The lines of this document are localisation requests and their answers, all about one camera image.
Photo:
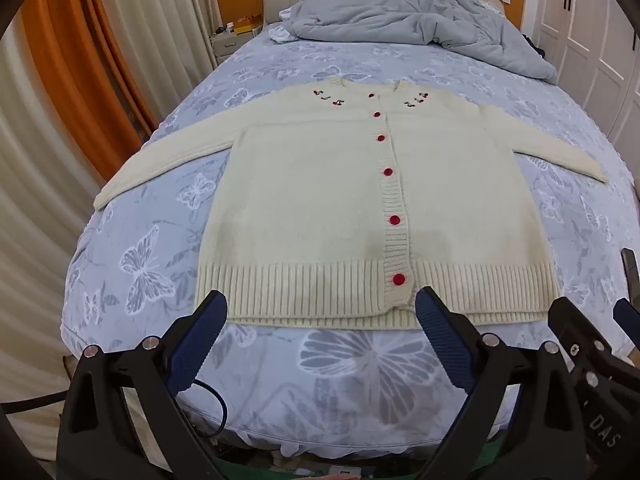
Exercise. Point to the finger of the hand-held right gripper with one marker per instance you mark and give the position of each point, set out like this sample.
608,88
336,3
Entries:
627,315
580,325

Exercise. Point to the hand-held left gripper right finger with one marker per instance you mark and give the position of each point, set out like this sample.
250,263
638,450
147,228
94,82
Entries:
445,340

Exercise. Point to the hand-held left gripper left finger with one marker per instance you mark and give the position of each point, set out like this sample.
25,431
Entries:
195,345

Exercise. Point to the cream knit cardigan red buttons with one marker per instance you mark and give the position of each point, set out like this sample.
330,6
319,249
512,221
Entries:
300,200

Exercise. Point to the dark flat object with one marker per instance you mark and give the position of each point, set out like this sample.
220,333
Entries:
631,267

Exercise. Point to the bed with butterfly sheet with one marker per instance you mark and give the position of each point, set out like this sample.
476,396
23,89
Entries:
150,270

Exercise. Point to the green cloth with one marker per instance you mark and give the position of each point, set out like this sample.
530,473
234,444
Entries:
501,452

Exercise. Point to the beige curtain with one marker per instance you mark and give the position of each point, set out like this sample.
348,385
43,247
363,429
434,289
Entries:
35,210
165,35

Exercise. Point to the white wardrobe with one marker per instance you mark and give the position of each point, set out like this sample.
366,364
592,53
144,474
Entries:
590,35

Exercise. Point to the orange curtain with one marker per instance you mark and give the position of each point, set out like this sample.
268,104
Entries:
90,70

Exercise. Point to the white nightstand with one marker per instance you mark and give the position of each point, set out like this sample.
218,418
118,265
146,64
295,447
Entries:
225,47

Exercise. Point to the small white cloth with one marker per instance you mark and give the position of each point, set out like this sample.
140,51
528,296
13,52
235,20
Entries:
282,35

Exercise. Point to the grey duvet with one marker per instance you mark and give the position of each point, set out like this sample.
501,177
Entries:
400,20

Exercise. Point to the yellow box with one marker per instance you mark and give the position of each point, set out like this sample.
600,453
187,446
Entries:
246,23

